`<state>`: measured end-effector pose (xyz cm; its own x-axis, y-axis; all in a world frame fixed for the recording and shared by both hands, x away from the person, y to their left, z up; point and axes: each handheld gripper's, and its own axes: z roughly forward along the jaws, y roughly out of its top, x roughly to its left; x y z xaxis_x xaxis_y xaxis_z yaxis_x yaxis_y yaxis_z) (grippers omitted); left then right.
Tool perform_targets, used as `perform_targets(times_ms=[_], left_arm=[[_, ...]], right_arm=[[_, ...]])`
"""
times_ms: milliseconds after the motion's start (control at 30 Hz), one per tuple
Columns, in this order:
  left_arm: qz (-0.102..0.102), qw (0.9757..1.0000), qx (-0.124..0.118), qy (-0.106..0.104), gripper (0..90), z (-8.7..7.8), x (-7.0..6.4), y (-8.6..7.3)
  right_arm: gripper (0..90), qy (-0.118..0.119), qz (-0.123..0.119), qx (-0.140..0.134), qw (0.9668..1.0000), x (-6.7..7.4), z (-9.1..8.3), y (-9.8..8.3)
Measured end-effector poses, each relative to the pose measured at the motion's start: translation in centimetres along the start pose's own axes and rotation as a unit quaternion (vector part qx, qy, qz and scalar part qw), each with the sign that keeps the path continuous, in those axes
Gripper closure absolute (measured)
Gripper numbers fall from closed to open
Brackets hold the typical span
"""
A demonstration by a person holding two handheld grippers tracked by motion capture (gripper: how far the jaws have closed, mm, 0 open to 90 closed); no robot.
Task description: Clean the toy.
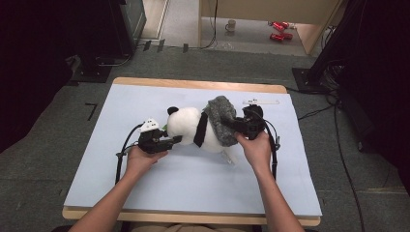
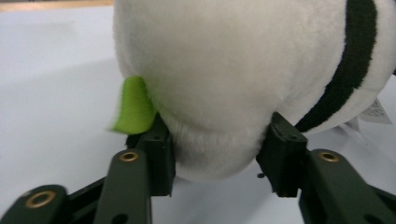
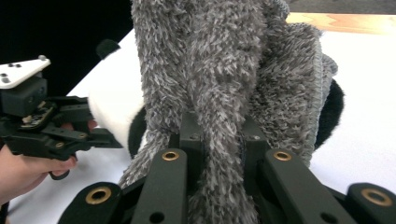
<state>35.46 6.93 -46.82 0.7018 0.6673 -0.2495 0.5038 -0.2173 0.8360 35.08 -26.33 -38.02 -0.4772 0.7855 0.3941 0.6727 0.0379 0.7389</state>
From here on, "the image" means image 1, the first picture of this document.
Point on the black metal stand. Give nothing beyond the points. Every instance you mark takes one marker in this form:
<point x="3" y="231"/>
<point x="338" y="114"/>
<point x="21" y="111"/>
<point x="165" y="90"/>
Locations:
<point x="325" y="54"/>

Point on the wooden table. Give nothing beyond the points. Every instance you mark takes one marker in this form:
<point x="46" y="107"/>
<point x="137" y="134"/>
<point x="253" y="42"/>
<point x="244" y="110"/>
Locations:
<point x="193" y="84"/>

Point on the red can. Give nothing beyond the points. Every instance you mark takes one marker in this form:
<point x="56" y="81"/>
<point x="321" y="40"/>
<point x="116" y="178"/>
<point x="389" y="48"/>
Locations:
<point x="278" y="26"/>
<point x="288" y="35"/>
<point x="285" y="24"/>
<point x="277" y="37"/>

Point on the black stand base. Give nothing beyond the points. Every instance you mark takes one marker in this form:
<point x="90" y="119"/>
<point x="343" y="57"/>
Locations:
<point x="93" y="72"/>

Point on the grey fuzzy cloth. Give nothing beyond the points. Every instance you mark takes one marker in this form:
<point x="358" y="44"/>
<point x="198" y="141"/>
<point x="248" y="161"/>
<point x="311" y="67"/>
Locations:
<point x="222" y="112"/>

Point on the dark equipment cabinet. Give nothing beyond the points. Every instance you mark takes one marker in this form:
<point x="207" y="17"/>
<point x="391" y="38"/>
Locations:
<point x="129" y="22"/>

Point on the person's legs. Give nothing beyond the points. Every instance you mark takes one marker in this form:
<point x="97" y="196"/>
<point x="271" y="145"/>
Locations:
<point x="193" y="228"/>

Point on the black and white panda plush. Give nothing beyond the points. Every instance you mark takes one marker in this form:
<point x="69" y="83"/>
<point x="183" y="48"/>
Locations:
<point x="185" y="124"/>

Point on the person's right hand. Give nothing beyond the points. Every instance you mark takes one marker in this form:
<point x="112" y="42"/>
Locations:
<point x="257" y="151"/>

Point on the beige wooden desk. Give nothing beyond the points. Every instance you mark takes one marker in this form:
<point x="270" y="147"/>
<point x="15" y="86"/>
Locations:
<point x="274" y="8"/>

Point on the person's left hand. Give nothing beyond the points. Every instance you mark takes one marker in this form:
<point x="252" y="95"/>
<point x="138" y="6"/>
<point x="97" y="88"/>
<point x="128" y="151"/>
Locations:
<point x="141" y="162"/>

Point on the beige mug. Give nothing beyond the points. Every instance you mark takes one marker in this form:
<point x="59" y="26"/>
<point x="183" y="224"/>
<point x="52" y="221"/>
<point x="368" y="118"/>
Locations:
<point x="230" y="25"/>

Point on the light blue table mat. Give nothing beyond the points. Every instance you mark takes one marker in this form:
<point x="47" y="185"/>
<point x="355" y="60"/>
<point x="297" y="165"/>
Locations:
<point x="193" y="187"/>

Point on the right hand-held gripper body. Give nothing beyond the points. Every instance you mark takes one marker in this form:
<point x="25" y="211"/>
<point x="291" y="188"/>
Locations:
<point x="253" y="124"/>

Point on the black curtain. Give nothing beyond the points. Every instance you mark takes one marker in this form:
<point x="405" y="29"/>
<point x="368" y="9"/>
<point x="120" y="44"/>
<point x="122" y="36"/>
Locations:
<point x="383" y="80"/>
<point x="29" y="64"/>

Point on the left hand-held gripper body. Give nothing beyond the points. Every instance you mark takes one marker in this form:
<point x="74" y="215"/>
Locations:
<point x="153" y="143"/>

